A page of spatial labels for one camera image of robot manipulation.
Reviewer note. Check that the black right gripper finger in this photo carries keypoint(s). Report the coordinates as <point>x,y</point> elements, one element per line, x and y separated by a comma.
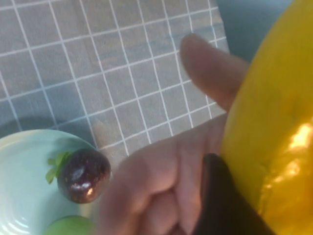
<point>220,195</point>

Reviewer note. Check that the yellow banana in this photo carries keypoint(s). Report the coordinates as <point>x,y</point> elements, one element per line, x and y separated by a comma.
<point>269,98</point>

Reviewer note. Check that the person's right hand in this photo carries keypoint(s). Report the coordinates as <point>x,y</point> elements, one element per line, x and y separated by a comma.
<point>159,176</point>

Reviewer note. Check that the dark purple fruit with leaves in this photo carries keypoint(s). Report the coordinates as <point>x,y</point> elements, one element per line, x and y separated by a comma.
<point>83,176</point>

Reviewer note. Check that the green fruit with black stripes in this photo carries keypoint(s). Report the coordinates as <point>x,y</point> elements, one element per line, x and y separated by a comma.
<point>71,226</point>

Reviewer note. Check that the grey checked tablecloth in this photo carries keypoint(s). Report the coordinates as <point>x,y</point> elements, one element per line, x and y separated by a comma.
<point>97,73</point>

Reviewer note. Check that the light green round plate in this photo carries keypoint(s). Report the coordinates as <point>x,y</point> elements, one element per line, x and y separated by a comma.
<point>24,171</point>

